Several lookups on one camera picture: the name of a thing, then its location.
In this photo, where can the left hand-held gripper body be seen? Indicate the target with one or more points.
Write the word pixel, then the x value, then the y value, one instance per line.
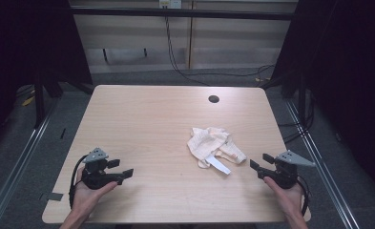
pixel 94 173

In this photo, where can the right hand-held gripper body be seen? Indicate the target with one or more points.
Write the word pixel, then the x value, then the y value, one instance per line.
pixel 285 173

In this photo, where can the white muslin cloth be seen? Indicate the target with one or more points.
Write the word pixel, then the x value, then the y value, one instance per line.
pixel 209 143

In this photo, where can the person's left hand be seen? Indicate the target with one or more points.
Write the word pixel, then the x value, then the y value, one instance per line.
pixel 86 197

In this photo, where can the person's right hand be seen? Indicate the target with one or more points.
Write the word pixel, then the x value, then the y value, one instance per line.
pixel 288 200

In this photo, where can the black metal stand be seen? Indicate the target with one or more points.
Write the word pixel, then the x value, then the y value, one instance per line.
pixel 39 101
pixel 301 95

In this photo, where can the yellow floor tape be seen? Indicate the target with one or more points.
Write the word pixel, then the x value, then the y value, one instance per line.
pixel 28 101

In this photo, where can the black curtain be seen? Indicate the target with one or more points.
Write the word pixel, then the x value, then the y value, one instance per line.
pixel 23 47
pixel 350 79

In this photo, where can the black horizontal bar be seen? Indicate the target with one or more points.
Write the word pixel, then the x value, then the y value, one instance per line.
pixel 175 13

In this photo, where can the metal floor rail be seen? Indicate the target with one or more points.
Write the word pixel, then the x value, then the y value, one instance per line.
pixel 322 165
pixel 19 159

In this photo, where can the white wall outlet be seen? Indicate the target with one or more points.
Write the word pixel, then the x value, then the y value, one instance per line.
pixel 170 4

